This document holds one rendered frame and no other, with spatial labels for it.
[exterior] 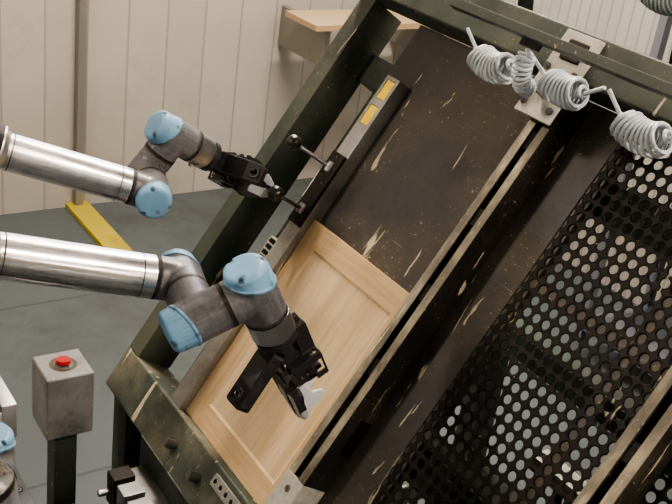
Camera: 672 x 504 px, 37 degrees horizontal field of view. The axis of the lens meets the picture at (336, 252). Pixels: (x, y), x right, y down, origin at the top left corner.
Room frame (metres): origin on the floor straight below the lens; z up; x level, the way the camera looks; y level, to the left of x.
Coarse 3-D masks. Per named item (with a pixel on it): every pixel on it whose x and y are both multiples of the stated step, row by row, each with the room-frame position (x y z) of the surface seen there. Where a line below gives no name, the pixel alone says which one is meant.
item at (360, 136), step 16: (384, 80) 2.36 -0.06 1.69; (400, 96) 2.33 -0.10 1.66; (384, 112) 2.31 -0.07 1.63; (352, 128) 2.32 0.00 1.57; (368, 128) 2.29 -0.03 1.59; (352, 144) 2.28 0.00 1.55; (368, 144) 2.29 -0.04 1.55; (352, 160) 2.27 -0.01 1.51; (336, 176) 2.25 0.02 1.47; (336, 192) 2.25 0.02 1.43; (320, 208) 2.23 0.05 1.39; (288, 224) 2.23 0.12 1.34; (304, 224) 2.20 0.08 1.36; (288, 240) 2.19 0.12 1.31; (272, 256) 2.19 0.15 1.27; (288, 256) 2.18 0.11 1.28; (224, 336) 2.10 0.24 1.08; (208, 352) 2.10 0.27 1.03; (224, 352) 2.10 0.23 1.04; (192, 368) 2.09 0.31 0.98; (208, 368) 2.07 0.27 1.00; (192, 384) 2.06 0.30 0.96; (176, 400) 2.05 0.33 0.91; (192, 400) 2.05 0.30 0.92
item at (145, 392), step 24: (120, 360) 2.25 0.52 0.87; (144, 360) 2.22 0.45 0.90; (120, 384) 2.19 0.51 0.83; (144, 384) 2.14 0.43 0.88; (168, 384) 2.15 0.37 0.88; (144, 408) 2.08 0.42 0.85; (168, 408) 2.04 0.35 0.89; (144, 432) 2.03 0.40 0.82; (168, 432) 1.98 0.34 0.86; (192, 432) 1.94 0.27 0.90; (168, 456) 1.93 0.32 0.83; (192, 456) 1.89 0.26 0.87; (216, 456) 1.87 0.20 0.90
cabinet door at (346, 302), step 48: (336, 240) 2.13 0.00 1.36; (288, 288) 2.12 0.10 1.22; (336, 288) 2.03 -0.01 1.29; (384, 288) 1.95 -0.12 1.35; (240, 336) 2.10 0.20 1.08; (336, 336) 1.94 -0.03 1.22; (336, 384) 1.85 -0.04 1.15; (240, 432) 1.90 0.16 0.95; (288, 432) 1.83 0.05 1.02; (240, 480) 1.81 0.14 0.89
